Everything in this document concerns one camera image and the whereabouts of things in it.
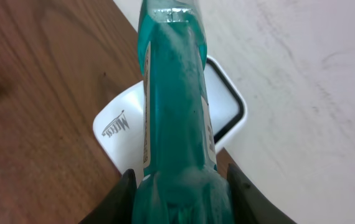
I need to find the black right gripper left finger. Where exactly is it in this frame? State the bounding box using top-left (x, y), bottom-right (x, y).
top-left (79, 169), bottom-right (137, 224)

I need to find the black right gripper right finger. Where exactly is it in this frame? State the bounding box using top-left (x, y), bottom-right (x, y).
top-left (227, 164), bottom-right (295, 224)

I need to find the teal deodorant bottle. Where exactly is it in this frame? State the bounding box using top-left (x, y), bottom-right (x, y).
top-left (132, 0), bottom-right (234, 223)

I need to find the white barcode scanner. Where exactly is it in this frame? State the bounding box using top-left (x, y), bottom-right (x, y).
top-left (93, 55), bottom-right (248, 184)

